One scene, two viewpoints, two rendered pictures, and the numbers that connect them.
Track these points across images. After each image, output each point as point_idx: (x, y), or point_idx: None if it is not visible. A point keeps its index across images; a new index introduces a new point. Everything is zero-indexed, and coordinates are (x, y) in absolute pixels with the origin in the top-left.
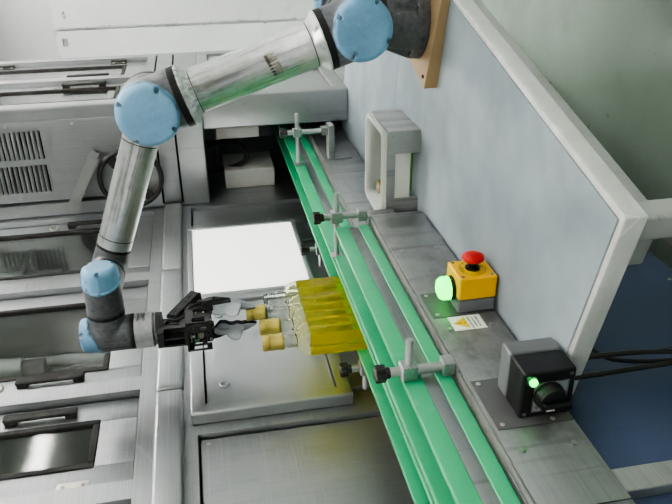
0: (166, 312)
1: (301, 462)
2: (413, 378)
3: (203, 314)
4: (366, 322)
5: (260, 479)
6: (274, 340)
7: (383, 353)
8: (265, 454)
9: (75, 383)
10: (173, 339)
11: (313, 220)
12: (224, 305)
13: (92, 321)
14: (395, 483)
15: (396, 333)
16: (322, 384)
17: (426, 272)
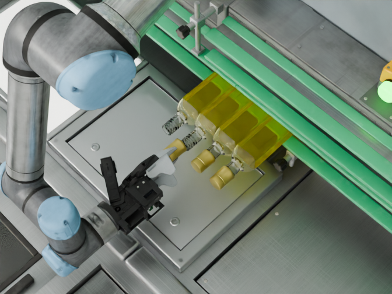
0: None
1: (286, 254)
2: None
3: (146, 184)
4: (302, 129)
5: (272, 287)
6: (226, 178)
7: (343, 157)
8: (255, 263)
9: (28, 288)
10: (136, 221)
11: (182, 37)
12: (154, 164)
13: (66, 254)
14: (364, 233)
15: (370, 150)
16: (251, 176)
17: (340, 66)
